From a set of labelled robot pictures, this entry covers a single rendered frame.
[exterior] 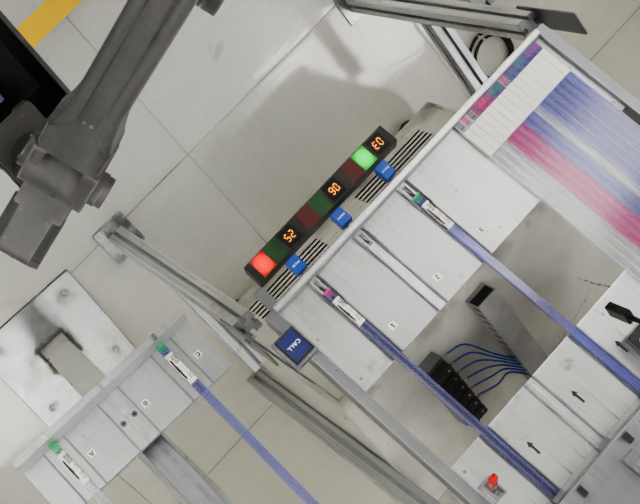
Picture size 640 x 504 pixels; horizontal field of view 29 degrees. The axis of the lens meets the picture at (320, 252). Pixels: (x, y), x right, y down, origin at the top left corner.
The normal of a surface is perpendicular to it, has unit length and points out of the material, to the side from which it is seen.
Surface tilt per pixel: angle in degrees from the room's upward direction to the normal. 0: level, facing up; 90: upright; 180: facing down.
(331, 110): 0
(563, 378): 42
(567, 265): 0
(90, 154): 48
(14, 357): 0
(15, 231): 21
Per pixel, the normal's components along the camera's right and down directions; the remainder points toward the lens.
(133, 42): -0.22, 0.65
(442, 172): -0.02, -0.25
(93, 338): 0.48, 0.25
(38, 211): 0.21, 0.05
